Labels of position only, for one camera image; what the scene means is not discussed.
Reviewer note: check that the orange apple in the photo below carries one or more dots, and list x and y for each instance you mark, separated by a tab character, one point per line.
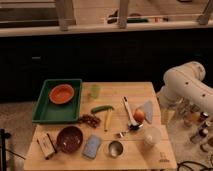
139	115

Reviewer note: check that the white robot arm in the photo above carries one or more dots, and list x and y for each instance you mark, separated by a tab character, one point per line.
185	81

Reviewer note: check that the orange bowl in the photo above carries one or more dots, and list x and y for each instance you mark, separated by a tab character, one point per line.
61	94

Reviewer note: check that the purple bowl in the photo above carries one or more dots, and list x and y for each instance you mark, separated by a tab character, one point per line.
69	139

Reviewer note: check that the green cup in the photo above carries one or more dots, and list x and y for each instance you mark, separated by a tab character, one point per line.
94	91

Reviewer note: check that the green pepper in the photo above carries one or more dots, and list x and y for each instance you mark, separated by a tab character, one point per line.
101	108

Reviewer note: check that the yellow banana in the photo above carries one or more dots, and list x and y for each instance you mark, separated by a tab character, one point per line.
108	120

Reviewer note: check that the bunch of dark grapes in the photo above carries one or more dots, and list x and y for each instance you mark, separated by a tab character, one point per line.
90	120

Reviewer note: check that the grey blue cloth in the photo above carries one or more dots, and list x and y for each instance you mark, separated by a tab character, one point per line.
147	108

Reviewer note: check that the metal spoon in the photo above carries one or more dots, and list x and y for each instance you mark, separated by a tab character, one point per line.
128	130

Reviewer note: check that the green plastic tray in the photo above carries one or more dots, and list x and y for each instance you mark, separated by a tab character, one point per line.
46	112

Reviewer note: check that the blue sponge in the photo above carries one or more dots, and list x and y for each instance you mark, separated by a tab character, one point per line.
91	147

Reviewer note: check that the small metal cup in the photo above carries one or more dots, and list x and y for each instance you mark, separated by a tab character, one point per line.
115	149

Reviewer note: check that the white plastic cup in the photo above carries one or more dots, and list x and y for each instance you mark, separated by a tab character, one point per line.
152	136

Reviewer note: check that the wooden block with black strip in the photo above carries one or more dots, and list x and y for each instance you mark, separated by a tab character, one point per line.
46	145

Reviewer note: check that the spice bottles cluster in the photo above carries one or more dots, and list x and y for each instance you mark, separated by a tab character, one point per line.
199	121

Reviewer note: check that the black stand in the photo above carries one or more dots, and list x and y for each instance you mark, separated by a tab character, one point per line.
3	137

